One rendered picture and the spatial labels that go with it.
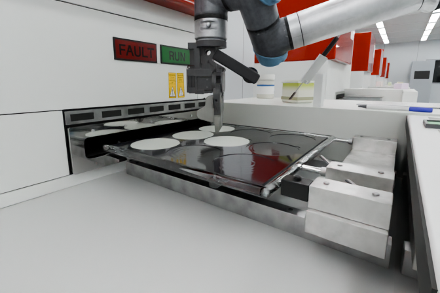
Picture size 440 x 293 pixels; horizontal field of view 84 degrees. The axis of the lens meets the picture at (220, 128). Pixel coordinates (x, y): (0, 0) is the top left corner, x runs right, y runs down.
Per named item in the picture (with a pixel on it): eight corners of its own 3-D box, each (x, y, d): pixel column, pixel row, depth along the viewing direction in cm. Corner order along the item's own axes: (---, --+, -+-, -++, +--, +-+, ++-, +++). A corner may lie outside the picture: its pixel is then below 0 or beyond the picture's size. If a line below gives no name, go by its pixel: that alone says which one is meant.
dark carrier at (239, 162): (110, 147, 51) (110, 144, 51) (213, 125, 78) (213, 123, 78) (261, 189, 31) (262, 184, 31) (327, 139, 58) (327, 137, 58)
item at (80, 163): (70, 173, 49) (65, 126, 48) (207, 135, 84) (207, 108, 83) (74, 175, 48) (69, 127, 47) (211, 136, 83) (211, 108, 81)
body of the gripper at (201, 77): (194, 94, 63) (193, 44, 60) (227, 94, 62) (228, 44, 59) (186, 95, 55) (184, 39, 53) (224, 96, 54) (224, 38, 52)
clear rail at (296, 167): (256, 198, 29) (257, 187, 29) (330, 140, 59) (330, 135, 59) (268, 201, 29) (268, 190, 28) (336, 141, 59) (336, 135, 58)
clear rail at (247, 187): (100, 150, 50) (99, 144, 50) (107, 149, 51) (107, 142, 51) (268, 201, 29) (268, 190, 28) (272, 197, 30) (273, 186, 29)
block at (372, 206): (307, 207, 29) (309, 184, 29) (315, 197, 32) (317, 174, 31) (389, 231, 24) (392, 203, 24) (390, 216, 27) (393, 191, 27)
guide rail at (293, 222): (126, 173, 56) (125, 161, 56) (133, 171, 58) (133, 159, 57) (388, 269, 27) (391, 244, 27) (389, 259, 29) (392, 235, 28)
